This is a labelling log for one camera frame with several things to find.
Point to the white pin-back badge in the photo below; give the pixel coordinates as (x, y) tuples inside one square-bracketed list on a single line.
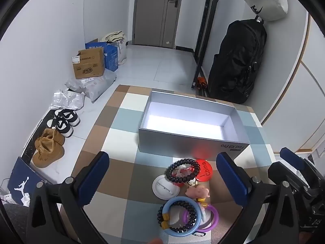
[(162, 186)]

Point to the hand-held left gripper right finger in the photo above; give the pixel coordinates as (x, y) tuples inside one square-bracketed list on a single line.
[(232, 180)]

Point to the grey door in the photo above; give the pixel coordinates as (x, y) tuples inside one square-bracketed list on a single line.
[(155, 12)]

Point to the silver plastic bag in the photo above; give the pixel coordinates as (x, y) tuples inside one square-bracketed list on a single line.
[(67, 100)]

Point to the brown cardboard box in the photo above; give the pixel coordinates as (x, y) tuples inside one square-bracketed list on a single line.
[(88, 64)]

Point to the red round badge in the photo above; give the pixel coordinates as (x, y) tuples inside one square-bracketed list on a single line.
[(204, 171)]

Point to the blue cardboard box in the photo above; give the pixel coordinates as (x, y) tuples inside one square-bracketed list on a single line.
[(111, 56)]

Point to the white cabinet with wood trim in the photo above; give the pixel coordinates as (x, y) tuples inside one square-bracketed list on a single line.
[(304, 94)]

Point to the checkered tablecloth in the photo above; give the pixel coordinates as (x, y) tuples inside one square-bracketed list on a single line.
[(121, 142)]

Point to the dark blue shoebox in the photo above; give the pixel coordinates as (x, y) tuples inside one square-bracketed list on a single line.
[(22, 183)]

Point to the small white figure charm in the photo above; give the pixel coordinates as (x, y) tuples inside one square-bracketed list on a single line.
[(193, 182)]

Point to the black and white sneaker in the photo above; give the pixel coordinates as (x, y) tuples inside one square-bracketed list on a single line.
[(61, 127), (68, 117)]

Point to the pink pig toy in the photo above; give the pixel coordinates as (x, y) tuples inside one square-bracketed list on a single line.
[(199, 192)]

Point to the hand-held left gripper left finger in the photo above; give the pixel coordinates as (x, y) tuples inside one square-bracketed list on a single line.
[(94, 178)]

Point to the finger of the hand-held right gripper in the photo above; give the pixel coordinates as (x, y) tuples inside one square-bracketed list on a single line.
[(290, 156), (281, 174)]

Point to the brown suede boot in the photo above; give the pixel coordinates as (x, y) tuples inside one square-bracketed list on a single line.
[(48, 153), (54, 136)]

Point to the silver cardboard box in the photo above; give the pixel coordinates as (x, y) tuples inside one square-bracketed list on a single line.
[(182, 127)]

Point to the grey plastic parcel bag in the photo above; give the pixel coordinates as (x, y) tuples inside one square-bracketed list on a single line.
[(97, 86)]

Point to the white tote bag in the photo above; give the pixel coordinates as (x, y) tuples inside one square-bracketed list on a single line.
[(121, 48)]

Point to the black metal stand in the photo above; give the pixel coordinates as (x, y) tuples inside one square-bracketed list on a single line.
[(207, 25)]

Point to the large black backpack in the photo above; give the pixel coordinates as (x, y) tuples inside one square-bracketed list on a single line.
[(236, 61)]

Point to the small orange object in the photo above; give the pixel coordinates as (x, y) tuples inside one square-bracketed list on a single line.
[(202, 80)]

